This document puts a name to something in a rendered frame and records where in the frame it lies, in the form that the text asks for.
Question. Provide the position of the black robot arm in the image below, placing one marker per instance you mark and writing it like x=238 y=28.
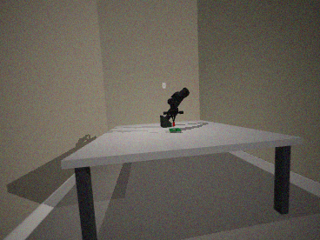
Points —
x=177 y=96

